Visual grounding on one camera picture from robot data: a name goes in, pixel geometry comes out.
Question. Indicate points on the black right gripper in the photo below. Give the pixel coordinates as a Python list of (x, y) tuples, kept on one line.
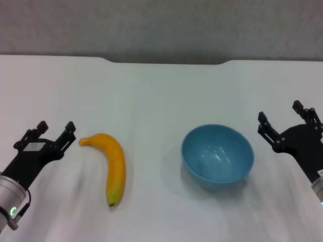
[(305, 143)]

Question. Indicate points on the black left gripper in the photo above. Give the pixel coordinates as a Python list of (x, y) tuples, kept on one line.
[(30, 161)]

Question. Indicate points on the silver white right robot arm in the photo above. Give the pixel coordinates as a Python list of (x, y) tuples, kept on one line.
[(318, 189)]

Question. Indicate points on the blue plastic bowl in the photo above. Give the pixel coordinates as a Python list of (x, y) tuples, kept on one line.
[(217, 161)]

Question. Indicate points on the yellow banana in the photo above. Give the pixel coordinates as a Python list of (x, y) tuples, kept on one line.
[(114, 164)]

